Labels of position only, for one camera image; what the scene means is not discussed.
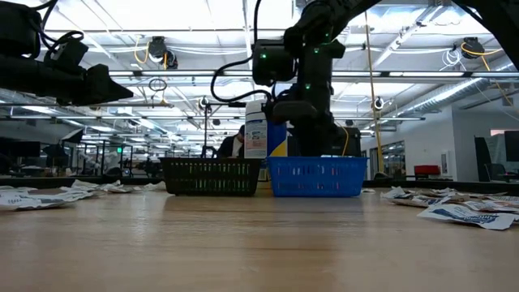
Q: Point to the black monitor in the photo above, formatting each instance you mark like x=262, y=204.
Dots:
x=511, y=146
x=354, y=142
x=24, y=149

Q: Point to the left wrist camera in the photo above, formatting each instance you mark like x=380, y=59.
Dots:
x=67, y=54

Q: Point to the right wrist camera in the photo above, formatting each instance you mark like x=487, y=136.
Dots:
x=294, y=111

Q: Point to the large white blue-print packet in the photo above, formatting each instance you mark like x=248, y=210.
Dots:
x=40, y=200
x=466, y=217

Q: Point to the person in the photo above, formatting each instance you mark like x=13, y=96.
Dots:
x=227, y=148

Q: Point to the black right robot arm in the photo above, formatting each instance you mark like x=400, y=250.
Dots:
x=320, y=24

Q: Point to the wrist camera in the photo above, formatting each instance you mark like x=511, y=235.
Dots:
x=294, y=111
x=67, y=54

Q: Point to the black stand frame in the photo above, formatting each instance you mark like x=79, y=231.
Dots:
x=237, y=104

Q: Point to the black plastic basket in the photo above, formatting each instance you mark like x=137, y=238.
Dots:
x=211, y=161

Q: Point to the disinfecting wipes canister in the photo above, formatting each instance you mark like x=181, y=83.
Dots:
x=255, y=138

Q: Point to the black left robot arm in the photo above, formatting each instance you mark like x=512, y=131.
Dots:
x=16, y=28

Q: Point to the red storage bin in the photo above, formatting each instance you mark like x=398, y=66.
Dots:
x=426, y=170

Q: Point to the black partition panel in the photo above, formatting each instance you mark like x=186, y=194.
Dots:
x=482, y=158

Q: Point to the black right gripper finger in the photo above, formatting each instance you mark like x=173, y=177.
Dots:
x=312, y=144

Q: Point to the blue plastic basket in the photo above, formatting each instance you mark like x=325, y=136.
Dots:
x=316, y=161

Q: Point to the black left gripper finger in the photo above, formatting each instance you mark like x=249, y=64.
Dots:
x=101, y=102
x=105, y=87

